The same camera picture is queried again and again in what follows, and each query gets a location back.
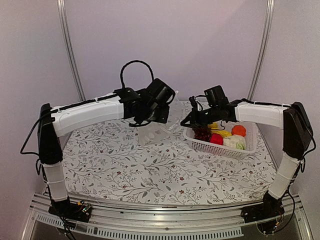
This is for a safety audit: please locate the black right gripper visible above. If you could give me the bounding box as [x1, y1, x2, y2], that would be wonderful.
[181, 105, 220, 129]

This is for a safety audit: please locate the clear zip top bag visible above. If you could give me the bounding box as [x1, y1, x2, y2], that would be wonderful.
[137, 90, 184, 146]

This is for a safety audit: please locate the yellow corn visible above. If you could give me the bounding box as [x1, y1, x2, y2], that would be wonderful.
[210, 128, 232, 138]
[207, 122, 220, 129]

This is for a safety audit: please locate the red bell pepper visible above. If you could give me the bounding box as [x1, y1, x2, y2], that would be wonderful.
[209, 133, 224, 146]

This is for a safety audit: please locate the white plastic basket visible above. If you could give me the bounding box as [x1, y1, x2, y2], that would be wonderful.
[183, 117, 258, 161]

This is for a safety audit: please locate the orange pumpkin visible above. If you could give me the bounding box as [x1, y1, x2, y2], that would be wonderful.
[231, 125, 247, 137]

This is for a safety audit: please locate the white green cauliflower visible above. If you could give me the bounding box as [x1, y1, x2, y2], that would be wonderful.
[223, 134, 246, 150]

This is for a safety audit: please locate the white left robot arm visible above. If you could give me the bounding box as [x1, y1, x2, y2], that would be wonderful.
[37, 78, 176, 217]

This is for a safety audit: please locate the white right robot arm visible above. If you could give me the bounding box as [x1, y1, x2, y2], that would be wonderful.
[180, 85, 315, 200]

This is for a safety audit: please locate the dark red grape bunch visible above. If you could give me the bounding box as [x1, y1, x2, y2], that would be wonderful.
[192, 127, 212, 142]

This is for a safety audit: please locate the floral tablecloth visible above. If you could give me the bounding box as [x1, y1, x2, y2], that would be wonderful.
[62, 120, 276, 205]

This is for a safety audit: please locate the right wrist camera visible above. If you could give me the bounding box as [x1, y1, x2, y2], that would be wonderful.
[189, 96, 201, 111]

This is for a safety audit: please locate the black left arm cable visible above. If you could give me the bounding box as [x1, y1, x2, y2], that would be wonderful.
[119, 59, 156, 91]

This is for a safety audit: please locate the left aluminium frame post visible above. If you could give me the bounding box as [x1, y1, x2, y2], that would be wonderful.
[56, 0, 86, 101]

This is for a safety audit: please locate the aluminium frame post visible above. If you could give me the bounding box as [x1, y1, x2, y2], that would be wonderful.
[247, 0, 275, 101]
[56, 0, 86, 101]

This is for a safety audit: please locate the aluminium front rail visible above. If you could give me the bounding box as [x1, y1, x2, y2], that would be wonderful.
[21, 193, 313, 240]

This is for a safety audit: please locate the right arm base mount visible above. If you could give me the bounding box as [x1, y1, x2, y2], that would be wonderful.
[240, 196, 285, 223]

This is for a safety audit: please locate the right aluminium frame post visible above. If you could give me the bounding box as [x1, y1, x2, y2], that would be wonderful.
[247, 0, 275, 101]

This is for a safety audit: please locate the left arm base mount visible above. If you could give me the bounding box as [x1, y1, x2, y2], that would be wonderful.
[48, 198, 92, 223]

